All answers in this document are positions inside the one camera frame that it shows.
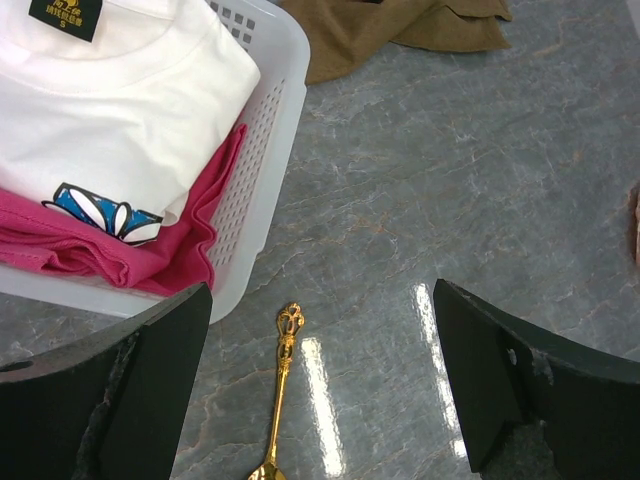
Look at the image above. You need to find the brown cloth napkin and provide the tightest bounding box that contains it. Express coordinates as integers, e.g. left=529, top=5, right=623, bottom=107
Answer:
left=278, top=0, right=513, bottom=84

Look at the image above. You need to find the gold ornate spoon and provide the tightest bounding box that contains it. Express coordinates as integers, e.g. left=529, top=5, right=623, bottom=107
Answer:
left=248, top=302, right=305, bottom=480

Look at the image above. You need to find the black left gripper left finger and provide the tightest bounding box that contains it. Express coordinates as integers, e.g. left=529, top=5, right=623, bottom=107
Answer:
left=1, top=284, right=212, bottom=479

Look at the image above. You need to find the white plastic basket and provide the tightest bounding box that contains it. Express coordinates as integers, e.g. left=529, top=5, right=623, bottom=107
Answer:
left=1, top=1, right=310, bottom=323

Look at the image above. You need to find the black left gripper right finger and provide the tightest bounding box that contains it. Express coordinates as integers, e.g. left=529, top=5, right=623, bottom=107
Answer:
left=433, top=279, right=639, bottom=479

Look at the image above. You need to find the white folded t-shirt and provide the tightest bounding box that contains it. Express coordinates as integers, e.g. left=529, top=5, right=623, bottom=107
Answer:
left=1, top=1, right=260, bottom=245

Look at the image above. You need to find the floral pink hat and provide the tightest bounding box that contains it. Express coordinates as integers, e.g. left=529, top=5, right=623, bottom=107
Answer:
left=628, top=183, right=639, bottom=265

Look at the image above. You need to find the pink folded cloth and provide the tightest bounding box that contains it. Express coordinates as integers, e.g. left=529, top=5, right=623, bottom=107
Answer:
left=1, top=124, right=249, bottom=296

